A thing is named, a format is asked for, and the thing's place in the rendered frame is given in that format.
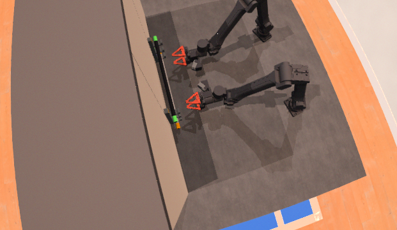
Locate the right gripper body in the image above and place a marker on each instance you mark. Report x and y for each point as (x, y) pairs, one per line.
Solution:
(186, 50)

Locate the black metal bar with green ends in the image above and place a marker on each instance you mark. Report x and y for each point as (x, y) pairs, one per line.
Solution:
(165, 80)

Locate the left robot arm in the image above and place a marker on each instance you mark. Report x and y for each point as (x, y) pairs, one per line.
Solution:
(288, 73)

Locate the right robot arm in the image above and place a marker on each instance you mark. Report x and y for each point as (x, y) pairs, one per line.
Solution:
(264, 26)

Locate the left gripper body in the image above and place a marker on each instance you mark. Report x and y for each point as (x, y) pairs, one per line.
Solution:
(207, 100)

